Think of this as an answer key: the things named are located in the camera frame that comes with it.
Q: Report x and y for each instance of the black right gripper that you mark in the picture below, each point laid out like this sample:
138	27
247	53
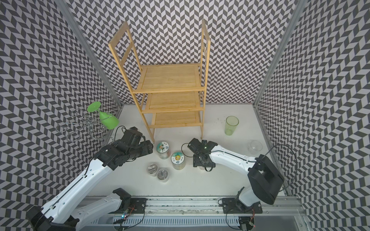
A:
196	162

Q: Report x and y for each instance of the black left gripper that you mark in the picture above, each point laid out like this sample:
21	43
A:
147	148

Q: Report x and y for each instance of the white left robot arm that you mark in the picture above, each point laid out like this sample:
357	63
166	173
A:
62	214

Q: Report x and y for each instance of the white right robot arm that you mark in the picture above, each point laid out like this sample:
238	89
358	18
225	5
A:
264	178

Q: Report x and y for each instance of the sunflower seed container yellow label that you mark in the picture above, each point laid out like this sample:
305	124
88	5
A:
178	160

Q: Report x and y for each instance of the carrot seed container red label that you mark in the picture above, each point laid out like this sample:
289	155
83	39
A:
163	150

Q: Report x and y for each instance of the small clear seed jar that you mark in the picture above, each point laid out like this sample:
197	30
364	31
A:
152	169

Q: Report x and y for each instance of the small purple seed jar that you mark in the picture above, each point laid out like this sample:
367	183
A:
163	175

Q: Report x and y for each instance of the wooden three-tier shelf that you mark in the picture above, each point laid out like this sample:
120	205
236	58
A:
167	95

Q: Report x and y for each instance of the green plastic wine glass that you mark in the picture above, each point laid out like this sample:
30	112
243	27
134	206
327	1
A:
107	119

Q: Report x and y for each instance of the green translucent plastic cup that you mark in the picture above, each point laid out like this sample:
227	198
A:
231	123

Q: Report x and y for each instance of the chrome wire glass rack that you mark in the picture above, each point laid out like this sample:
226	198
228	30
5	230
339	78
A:
84	121

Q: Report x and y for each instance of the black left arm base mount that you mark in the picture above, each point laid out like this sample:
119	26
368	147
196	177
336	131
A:
136	205

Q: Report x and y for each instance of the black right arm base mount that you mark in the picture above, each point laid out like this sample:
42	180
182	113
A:
235	206

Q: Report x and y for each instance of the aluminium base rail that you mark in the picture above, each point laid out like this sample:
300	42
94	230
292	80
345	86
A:
185	211

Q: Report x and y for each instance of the left aluminium corner post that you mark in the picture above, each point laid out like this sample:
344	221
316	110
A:
64	9

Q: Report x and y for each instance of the aluminium corner post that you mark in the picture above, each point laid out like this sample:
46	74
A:
280	50
64	9

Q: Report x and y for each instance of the right aluminium corner post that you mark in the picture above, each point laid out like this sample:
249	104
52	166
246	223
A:
280	50

